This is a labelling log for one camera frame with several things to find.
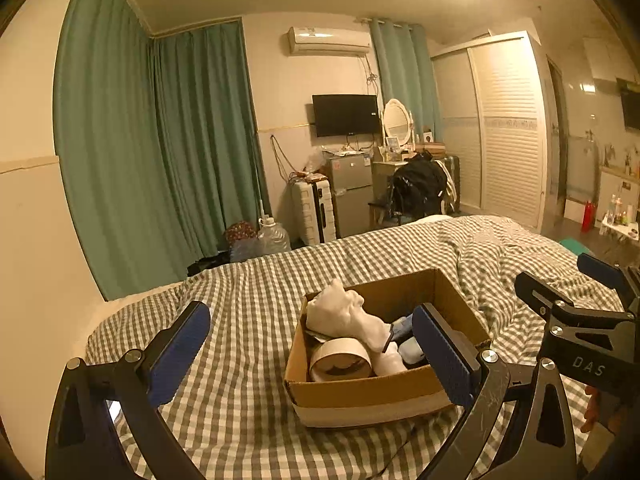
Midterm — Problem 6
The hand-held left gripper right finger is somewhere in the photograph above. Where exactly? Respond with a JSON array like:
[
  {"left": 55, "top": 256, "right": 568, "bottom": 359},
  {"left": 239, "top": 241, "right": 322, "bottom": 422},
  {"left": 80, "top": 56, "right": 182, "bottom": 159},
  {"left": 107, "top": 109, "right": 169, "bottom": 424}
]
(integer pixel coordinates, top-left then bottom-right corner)
[{"left": 411, "top": 302, "right": 578, "bottom": 480}]

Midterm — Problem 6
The small white table with bottles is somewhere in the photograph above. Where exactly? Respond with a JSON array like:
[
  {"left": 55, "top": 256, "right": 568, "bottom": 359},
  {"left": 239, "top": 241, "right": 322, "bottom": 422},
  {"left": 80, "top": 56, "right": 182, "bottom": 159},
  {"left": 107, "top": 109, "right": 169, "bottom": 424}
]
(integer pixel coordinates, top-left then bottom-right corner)
[{"left": 599, "top": 195, "right": 640, "bottom": 242}]

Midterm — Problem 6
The black television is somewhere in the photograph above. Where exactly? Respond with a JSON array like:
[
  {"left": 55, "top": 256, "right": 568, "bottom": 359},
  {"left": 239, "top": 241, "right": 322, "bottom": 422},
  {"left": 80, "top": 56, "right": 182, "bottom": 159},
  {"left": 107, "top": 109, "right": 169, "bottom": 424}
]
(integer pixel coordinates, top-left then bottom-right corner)
[{"left": 312, "top": 94, "right": 380, "bottom": 137}]

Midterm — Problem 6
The black backpack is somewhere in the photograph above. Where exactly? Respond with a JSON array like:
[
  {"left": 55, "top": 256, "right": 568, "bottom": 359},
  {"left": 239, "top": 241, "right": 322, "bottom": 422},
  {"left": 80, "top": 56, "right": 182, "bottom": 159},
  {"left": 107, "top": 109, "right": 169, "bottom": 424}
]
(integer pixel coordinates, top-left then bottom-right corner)
[{"left": 387, "top": 157, "right": 448, "bottom": 218}]

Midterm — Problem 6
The white sock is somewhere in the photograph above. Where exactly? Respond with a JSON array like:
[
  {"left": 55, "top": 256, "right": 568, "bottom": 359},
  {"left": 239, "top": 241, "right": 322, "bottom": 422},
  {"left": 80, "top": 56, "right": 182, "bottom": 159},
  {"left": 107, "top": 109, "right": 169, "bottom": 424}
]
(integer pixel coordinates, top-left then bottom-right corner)
[{"left": 306, "top": 280, "right": 393, "bottom": 351}]

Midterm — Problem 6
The tape roll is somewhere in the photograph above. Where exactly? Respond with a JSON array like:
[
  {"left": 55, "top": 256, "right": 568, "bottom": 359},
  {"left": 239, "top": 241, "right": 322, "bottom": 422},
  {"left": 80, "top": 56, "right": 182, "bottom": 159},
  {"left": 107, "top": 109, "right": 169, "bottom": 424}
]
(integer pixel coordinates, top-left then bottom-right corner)
[{"left": 308, "top": 337, "right": 374, "bottom": 382}]

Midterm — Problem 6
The white louvred wardrobe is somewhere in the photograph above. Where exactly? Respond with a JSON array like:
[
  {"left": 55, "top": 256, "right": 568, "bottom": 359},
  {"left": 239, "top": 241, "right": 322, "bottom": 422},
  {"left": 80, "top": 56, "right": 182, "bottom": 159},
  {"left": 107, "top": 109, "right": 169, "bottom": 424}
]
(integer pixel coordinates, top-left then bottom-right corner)
[{"left": 431, "top": 31, "right": 561, "bottom": 233}]

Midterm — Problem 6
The red patterned bag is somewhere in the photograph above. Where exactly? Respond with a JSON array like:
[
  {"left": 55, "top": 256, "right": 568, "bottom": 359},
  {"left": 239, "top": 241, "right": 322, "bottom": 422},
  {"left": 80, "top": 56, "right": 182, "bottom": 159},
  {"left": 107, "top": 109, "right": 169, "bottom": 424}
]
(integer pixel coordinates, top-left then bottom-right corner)
[{"left": 223, "top": 220, "right": 257, "bottom": 249}]

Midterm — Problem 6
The clear water jug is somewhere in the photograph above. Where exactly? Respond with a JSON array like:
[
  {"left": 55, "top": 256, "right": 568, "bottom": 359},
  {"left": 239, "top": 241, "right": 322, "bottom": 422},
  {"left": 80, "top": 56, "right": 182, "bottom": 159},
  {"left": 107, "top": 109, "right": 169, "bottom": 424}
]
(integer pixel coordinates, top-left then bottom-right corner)
[{"left": 257, "top": 215, "right": 292, "bottom": 257}]

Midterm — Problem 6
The grey suitcase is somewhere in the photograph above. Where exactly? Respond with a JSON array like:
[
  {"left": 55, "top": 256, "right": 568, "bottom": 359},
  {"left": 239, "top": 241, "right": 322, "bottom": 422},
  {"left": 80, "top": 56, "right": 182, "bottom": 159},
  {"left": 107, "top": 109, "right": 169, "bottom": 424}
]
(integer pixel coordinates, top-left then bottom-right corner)
[{"left": 440, "top": 156, "right": 461, "bottom": 207}]

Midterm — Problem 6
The cardboard box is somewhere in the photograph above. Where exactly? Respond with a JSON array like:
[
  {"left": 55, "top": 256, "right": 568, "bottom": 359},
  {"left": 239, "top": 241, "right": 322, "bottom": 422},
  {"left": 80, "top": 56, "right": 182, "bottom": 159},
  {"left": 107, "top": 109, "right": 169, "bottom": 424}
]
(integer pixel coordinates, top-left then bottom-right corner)
[{"left": 283, "top": 268, "right": 493, "bottom": 428}]

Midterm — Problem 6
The oval white mirror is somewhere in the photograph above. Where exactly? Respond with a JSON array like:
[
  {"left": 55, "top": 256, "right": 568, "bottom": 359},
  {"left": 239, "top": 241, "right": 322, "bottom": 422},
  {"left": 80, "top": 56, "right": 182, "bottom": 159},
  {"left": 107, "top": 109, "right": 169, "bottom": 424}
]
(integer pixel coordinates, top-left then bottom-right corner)
[{"left": 382, "top": 98, "right": 416, "bottom": 151}]

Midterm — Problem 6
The dressing table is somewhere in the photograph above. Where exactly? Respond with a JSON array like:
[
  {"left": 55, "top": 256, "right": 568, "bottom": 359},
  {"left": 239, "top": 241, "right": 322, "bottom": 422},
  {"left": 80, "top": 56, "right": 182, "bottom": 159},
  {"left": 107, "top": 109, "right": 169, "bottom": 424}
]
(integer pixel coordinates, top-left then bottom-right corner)
[{"left": 372, "top": 160, "right": 412, "bottom": 217}]

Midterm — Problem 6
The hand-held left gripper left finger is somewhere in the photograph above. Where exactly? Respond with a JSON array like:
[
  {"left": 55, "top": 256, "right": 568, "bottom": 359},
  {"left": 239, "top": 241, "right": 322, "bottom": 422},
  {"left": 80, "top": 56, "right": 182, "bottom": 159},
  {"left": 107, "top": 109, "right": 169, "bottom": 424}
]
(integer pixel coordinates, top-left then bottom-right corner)
[{"left": 45, "top": 301, "right": 212, "bottom": 480}]

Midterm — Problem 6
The person's right hand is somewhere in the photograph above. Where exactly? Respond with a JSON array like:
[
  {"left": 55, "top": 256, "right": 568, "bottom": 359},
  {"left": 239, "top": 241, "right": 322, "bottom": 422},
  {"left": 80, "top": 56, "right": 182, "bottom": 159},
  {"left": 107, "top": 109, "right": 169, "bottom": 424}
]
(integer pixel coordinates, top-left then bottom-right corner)
[{"left": 580, "top": 385, "right": 608, "bottom": 434}]

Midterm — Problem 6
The narrow green curtain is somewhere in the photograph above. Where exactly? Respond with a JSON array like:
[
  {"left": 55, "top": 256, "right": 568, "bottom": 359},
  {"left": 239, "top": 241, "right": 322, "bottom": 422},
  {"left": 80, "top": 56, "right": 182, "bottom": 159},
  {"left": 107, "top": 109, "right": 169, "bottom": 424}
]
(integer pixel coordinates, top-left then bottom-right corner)
[{"left": 370, "top": 17, "right": 444, "bottom": 143}]

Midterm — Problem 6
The white suitcase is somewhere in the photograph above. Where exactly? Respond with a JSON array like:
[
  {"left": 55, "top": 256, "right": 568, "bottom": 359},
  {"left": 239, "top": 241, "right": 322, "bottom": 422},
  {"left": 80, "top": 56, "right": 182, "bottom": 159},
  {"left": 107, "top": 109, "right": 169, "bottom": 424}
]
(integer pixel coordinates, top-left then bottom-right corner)
[{"left": 291, "top": 178, "right": 335, "bottom": 246}]

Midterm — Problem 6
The white air conditioner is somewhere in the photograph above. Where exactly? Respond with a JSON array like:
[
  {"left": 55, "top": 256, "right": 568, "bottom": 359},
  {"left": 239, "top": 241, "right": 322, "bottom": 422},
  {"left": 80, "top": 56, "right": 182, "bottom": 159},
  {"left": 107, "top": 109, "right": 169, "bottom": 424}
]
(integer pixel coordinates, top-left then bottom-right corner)
[{"left": 286, "top": 26, "right": 372, "bottom": 57}]

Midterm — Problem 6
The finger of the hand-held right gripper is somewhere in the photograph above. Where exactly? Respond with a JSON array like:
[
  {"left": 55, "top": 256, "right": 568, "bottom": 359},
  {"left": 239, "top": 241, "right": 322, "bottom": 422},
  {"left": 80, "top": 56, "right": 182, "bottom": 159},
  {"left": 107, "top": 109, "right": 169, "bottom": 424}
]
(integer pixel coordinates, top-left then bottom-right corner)
[
  {"left": 576, "top": 253, "right": 640, "bottom": 312},
  {"left": 514, "top": 271, "right": 636, "bottom": 333}
]

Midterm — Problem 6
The grey fridge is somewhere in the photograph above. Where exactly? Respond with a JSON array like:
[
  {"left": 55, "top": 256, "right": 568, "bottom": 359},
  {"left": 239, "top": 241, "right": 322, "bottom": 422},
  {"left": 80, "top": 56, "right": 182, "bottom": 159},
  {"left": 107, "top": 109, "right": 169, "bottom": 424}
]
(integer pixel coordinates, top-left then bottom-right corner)
[{"left": 322, "top": 151, "right": 375, "bottom": 239}]

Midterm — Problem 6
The checked blanket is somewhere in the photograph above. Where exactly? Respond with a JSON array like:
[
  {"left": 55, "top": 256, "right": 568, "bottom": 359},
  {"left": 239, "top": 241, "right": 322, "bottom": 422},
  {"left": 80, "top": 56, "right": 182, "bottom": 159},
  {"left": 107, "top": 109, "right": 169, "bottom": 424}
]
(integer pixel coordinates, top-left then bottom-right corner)
[{"left": 87, "top": 214, "right": 626, "bottom": 480}]

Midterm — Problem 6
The dark range hood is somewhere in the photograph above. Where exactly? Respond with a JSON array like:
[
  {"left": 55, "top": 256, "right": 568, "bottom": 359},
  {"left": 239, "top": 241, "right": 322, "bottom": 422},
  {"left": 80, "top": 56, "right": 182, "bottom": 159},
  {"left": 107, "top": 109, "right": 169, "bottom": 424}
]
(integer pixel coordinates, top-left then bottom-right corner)
[{"left": 616, "top": 77, "right": 640, "bottom": 132}]

